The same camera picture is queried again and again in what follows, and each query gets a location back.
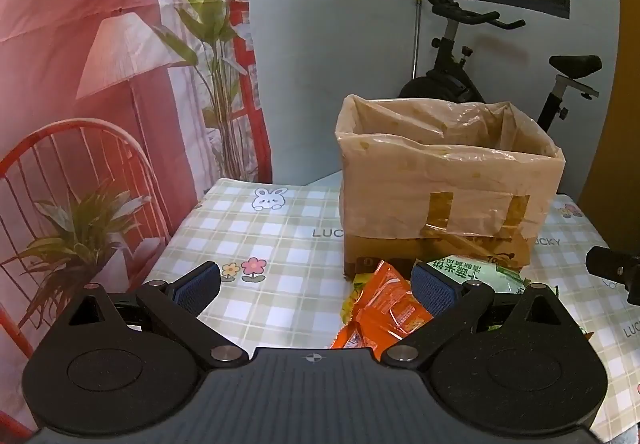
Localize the cardboard box with plastic liner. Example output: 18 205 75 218
332 94 566 277

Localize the orange snack packet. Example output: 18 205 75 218
332 260 433 350

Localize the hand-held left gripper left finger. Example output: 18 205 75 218
54 261 248 368

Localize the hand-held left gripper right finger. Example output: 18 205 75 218
381 261 583 368

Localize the large green white snack packet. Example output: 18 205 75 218
425 254 533 297

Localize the black exercise bike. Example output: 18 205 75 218
397 0 603 135

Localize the yellow snack packet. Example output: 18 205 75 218
341 271 376 325

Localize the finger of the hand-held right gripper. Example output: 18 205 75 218
585 245 640 306

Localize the checked tablecloth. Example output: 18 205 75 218
142 176 640 442

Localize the metal pole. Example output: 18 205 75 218
412 0 424 81

